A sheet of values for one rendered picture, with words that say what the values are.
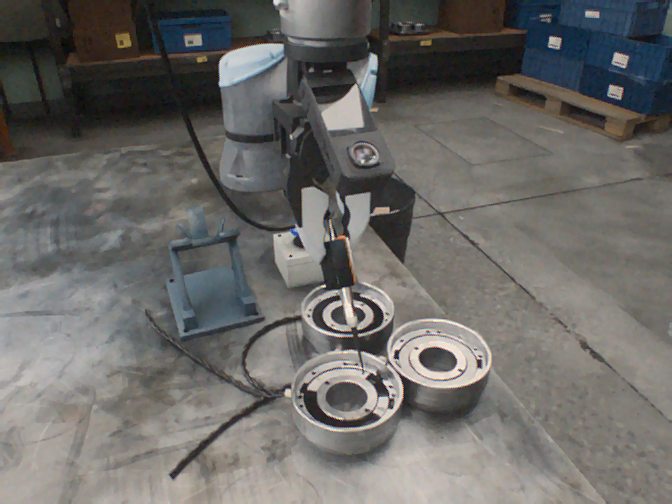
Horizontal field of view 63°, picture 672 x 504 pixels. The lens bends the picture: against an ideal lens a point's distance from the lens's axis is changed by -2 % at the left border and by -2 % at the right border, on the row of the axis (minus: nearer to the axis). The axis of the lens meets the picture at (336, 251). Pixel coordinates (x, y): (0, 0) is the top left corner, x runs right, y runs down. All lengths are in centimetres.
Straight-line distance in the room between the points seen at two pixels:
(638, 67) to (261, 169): 339
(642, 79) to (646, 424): 271
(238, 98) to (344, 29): 52
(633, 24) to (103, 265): 380
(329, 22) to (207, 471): 39
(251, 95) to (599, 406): 135
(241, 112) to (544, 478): 71
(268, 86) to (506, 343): 130
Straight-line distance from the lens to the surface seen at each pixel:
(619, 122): 401
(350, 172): 42
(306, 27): 46
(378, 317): 64
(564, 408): 179
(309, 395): 55
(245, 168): 99
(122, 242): 89
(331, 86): 48
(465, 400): 57
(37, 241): 95
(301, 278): 73
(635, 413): 186
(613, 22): 427
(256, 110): 96
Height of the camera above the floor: 122
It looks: 31 degrees down
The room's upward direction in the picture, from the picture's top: straight up
